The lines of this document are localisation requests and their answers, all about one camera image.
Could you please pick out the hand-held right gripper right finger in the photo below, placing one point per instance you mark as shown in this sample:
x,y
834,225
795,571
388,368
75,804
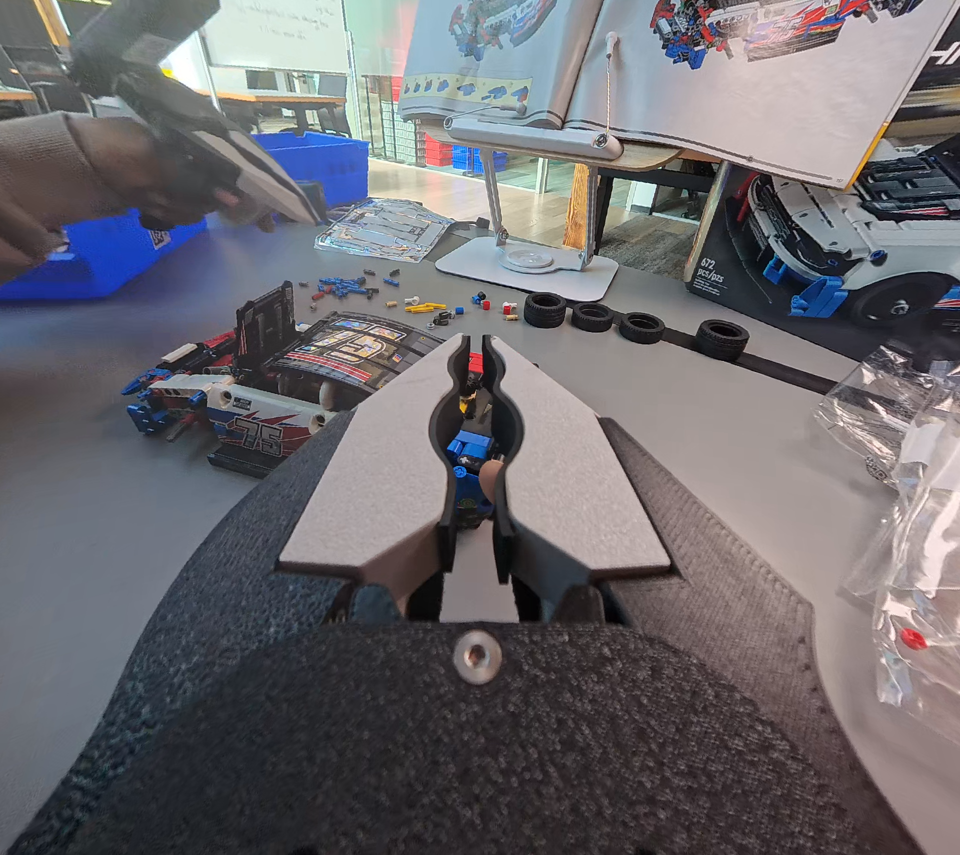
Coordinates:
x,y
585,495

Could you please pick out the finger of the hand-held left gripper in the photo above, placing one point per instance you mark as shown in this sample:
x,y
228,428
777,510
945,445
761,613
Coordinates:
x,y
262,154
225,165

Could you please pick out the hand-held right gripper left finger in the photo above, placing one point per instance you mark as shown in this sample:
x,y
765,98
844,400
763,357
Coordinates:
x,y
367,495

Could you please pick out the toy race car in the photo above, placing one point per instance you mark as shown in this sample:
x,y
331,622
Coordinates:
x,y
337,345

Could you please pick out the person's left forearm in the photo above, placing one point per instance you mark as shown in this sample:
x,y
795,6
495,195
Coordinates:
x,y
37,180

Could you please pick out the person's left hand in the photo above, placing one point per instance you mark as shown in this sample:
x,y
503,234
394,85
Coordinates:
x,y
120,165

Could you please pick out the wooden background table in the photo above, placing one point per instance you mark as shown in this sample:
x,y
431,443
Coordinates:
x,y
262,97

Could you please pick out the blue plastic bin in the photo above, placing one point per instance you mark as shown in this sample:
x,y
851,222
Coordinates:
x,y
322,161
112,262

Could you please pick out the small black box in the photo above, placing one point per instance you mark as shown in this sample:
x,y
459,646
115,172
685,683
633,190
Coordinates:
x,y
321,191

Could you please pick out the silver sticker sheet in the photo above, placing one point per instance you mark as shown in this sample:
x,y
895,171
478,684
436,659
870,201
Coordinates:
x,y
386,229

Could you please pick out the pile of blue connector pins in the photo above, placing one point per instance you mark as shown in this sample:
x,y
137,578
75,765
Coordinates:
x,y
341,285

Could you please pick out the red and blue parts rack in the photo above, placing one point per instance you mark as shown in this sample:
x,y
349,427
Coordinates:
x,y
442,154

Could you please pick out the yellow toy axle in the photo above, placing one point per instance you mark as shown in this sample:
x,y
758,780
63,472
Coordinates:
x,y
429,307

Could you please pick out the black plug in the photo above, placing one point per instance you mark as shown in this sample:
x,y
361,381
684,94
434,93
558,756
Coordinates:
x,y
471,223

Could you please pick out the white book stand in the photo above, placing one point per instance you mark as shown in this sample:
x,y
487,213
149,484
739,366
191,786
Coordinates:
x,y
525,277

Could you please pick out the wooden panel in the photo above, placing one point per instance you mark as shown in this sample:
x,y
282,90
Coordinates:
x,y
581,210

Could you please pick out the clear plastic bag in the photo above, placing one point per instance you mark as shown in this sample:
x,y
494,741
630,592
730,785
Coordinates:
x,y
877,397
922,570

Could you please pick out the toy set box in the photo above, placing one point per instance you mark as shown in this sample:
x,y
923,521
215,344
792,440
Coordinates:
x,y
825,232

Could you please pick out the red toy piece in bag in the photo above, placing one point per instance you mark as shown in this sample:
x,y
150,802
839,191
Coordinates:
x,y
913,639

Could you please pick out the instruction booklet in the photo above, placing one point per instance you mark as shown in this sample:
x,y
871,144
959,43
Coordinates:
x,y
675,90

